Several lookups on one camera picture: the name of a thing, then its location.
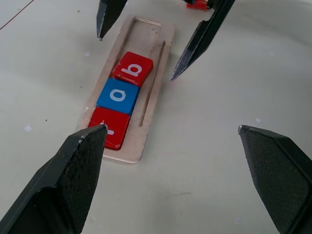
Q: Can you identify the wooden letter tray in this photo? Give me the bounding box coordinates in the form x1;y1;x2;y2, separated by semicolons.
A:
77;15;176;164

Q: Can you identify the red letter block r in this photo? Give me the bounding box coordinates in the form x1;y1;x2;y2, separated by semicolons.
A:
87;107;131;151

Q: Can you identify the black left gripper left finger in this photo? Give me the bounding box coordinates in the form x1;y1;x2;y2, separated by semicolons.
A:
0;124;109;234

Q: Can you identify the red letter block b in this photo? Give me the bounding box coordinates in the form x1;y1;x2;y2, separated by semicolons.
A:
112;51;154;88

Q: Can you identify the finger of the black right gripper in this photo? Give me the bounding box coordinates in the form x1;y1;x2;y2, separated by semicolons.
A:
169;0;237;82
96;0;130;41

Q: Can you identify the blue letter block o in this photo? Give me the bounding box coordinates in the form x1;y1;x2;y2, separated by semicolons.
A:
96;78;140;116

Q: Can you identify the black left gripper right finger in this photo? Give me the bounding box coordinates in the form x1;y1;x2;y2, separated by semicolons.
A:
237;125;312;234

